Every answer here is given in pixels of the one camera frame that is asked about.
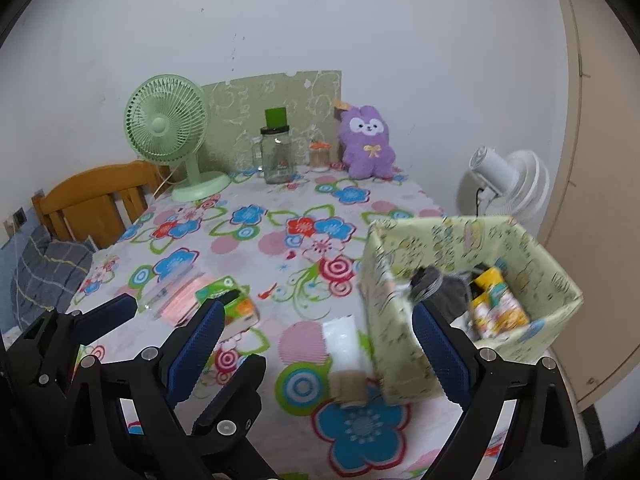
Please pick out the beige door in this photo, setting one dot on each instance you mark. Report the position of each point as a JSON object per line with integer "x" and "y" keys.
{"x": 600, "y": 160}

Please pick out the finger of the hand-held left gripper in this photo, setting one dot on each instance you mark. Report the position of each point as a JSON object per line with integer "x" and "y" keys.
{"x": 107, "y": 315}
{"x": 230, "y": 410}

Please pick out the glass mug jar green lid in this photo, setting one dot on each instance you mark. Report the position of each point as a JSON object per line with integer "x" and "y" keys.
{"x": 277, "y": 160}

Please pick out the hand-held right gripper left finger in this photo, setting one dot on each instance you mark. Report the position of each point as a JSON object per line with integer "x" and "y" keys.
{"x": 195, "y": 355}

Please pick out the black bundle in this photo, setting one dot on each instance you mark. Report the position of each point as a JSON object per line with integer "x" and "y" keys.
{"x": 452, "y": 300}

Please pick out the clear white plastic packet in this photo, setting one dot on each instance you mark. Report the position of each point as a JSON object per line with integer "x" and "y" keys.
{"x": 345, "y": 342}

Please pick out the grey plaid pillow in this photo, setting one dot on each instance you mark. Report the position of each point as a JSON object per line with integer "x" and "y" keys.
{"x": 45, "y": 270}

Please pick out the yellow tissue packet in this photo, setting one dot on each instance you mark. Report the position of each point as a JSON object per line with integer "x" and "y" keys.
{"x": 500, "y": 315}

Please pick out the wooden bed headboard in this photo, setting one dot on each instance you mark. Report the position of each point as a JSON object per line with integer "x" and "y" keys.
{"x": 90, "y": 195}

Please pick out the floral tablecloth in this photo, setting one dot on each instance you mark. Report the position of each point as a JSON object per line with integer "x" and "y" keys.
{"x": 280, "y": 220}

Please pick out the green patterned board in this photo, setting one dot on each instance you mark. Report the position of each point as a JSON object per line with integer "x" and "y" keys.
{"x": 235, "y": 105}

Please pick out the grey knitted sock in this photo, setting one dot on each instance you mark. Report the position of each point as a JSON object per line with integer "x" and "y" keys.
{"x": 425, "y": 282}

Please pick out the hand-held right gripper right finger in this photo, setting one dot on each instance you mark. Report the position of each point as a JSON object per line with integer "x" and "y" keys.
{"x": 442, "y": 357}

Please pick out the green patterned storage box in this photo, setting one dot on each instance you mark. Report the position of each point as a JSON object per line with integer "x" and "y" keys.
{"x": 395, "y": 350}

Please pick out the green desk fan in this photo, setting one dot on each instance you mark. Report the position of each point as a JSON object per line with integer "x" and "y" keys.
{"x": 165, "y": 125}

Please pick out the small jar orange lid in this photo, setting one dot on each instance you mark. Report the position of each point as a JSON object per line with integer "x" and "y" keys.
{"x": 320, "y": 157}

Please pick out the wall socket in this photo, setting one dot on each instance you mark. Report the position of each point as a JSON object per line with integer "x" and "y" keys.
{"x": 20, "y": 216}

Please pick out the white standing fan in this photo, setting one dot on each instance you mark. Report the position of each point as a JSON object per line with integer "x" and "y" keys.
{"x": 520, "y": 180}

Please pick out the green orange tissue packet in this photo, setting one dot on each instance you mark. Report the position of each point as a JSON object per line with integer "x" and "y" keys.
{"x": 237, "y": 310}

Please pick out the clear pouch pink contents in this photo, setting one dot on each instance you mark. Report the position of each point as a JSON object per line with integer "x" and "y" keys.
{"x": 175, "y": 295}

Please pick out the purple plush toy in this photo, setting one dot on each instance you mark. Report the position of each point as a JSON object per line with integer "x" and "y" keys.
{"x": 367, "y": 145}

